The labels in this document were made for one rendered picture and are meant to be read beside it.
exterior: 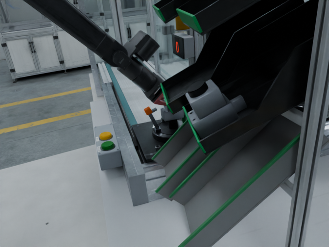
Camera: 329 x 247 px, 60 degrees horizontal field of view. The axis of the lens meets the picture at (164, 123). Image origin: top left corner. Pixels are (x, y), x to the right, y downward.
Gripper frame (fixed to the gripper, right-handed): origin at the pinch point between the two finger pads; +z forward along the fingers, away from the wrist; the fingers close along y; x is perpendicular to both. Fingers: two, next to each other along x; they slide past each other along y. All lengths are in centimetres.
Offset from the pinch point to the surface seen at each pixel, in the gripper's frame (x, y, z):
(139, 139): 15.6, 0.2, 0.4
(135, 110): 15.4, 36.8, 8.6
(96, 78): 22, 82, -3
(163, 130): 8.5, -0.8, 4.0
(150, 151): 14.5, -8.3, 1.3
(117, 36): -3, 105, -4
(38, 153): 138, 194, 26
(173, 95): -2.9, -25.3, -13.9
